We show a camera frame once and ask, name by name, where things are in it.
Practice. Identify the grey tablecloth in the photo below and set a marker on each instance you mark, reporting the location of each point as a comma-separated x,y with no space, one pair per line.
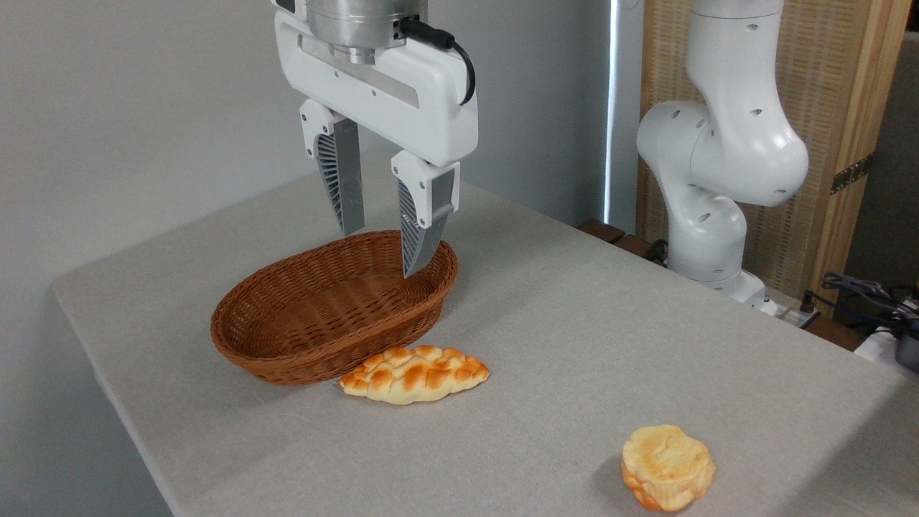
574,323

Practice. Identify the brown woven wicker basket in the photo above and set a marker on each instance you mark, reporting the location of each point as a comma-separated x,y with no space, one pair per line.
287,337

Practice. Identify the long braided bread loaf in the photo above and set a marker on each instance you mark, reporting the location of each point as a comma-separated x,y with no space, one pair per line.
416,375

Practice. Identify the dark brown wooden bench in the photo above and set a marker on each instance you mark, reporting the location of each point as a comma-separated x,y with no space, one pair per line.
610,233

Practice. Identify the wooden rattan folding screen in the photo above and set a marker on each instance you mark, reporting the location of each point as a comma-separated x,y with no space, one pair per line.
833,72

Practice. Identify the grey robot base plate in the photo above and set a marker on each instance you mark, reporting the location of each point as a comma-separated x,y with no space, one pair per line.
786,309

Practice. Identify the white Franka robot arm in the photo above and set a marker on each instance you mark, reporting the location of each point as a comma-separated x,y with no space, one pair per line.
725,143

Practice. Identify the round yellow bread bun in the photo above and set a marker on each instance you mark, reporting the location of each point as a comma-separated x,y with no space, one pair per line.
668,467

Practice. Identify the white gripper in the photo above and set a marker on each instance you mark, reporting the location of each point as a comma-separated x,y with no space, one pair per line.
402,100

